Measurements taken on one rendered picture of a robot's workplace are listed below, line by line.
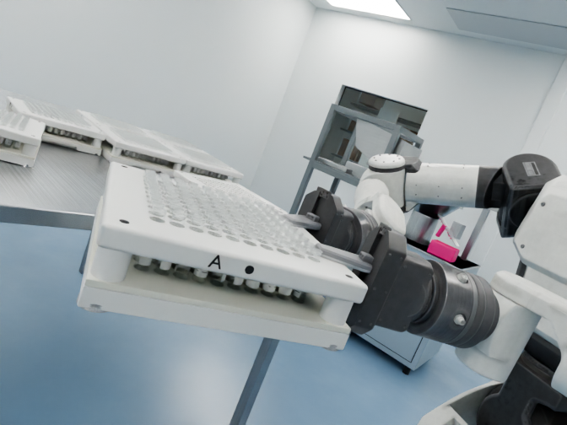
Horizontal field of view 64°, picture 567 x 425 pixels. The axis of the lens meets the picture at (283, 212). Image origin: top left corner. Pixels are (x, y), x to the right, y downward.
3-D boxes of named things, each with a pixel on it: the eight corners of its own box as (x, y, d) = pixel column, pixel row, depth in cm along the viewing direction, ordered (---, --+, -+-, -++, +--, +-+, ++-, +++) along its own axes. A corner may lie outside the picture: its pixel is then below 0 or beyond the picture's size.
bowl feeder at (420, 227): (383, 228, 310) (405, 177, 304) (401, 229, 340) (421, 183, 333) (450, 260, 284) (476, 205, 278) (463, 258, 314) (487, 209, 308)
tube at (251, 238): (221, 306, 43) (247, 233, 41) (219, 299, 44) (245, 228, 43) (234, 309, 43) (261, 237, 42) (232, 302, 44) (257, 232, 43)
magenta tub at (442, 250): (425, 251, 280) (431, 239, 279) (430, 251, 290) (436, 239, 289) (450, 263, 272) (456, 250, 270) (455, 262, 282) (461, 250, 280)
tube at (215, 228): (186, 299, 41) (211, 223, 40) (185, 293, 43) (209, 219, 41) (199, 302, 42) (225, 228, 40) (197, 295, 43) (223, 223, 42)
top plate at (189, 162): (158, 146, 172) (159, 141, 172) (212, 161, 188) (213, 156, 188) (185, 165, 154) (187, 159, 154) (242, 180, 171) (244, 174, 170)
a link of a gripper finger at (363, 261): (311, 247, 49) (360, 263, 51) (319, 257, 46) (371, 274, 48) (316, 234, 49) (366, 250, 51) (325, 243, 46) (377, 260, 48)
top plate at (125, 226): (94, 247, 34) (102, 222, 33) (106, 175, 56) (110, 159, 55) (363, 305, 43) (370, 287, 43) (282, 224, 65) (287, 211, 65)
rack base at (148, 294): (76, 307, 35) (85, 278, 34) (95, 212, 57) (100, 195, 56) (342, 351, 44) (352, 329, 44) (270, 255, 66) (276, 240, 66)
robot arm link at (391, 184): (351, 190, 86) (356, 160, 104) (352, 239, 90) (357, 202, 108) (408, 190, 84) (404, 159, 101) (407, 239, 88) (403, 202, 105)
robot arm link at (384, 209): (381, 212, 73) (381, 183, 85) (341, 244, 76) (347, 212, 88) (408, 239, 74) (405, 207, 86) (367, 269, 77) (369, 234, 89)
